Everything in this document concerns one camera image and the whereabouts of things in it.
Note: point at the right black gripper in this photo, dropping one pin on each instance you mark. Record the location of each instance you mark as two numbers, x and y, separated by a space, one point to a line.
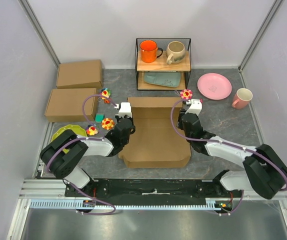
180 124

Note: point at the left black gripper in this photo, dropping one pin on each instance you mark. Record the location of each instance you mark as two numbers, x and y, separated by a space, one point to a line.
132 127

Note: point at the orange flower plush keychain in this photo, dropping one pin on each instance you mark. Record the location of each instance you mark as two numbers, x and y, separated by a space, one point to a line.
107 123

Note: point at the cardboard box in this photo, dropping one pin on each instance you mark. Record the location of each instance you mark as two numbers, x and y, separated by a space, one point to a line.
65 105
80 74
155 144

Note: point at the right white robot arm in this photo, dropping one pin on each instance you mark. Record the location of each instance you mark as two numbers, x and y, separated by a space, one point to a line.
263 170

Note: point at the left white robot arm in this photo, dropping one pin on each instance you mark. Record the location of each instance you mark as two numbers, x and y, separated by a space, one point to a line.
68 169

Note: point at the teal small sponge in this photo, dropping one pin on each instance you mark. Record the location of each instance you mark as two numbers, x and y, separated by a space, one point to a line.
99 117

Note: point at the rainbow flower plush front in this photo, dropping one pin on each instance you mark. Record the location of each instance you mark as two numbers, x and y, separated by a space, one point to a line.
91 130

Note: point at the green dotted plate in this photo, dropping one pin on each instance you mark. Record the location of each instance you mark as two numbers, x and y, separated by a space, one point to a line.
67 141

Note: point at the pink round plate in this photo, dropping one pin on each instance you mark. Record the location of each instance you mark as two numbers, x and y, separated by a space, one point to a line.
214 86

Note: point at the teal rectangular dish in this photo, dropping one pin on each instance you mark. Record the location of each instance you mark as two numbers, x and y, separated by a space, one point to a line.
165 79

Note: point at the pink mug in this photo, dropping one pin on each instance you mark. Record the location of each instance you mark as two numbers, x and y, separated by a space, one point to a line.
242 98

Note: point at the beige ceramic mug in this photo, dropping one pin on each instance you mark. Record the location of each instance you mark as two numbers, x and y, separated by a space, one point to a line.
175 52

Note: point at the orange enamel mug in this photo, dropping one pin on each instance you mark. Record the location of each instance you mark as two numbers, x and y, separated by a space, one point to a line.
149 51

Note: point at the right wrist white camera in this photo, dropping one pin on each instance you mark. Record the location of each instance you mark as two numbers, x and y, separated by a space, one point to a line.
193 106

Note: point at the wrist white camera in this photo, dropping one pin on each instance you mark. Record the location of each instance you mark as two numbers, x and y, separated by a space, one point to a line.
193 106
124 110

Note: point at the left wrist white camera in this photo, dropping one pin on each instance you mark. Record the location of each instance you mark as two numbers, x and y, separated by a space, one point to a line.
124 110

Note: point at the pink flower plush keychain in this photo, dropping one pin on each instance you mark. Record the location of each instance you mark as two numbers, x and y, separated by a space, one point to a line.
185 94

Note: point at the rainbow flower plush keychain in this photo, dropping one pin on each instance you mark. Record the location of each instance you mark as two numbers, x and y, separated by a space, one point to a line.
105 95

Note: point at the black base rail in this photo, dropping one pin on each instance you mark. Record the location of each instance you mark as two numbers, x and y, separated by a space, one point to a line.
113 187

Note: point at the black wire wooden shelf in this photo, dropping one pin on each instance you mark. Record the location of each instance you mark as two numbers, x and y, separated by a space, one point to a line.
160 64

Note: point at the grey slotted cable duct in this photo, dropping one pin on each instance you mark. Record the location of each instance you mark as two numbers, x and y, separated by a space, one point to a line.
79 204

